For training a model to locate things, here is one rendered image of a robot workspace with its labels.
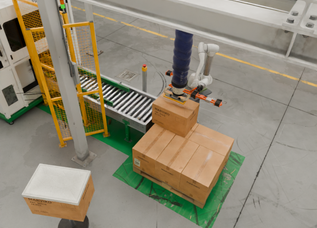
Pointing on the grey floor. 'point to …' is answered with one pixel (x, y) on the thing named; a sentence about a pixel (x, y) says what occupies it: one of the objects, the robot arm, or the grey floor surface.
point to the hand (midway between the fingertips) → (195, 94)
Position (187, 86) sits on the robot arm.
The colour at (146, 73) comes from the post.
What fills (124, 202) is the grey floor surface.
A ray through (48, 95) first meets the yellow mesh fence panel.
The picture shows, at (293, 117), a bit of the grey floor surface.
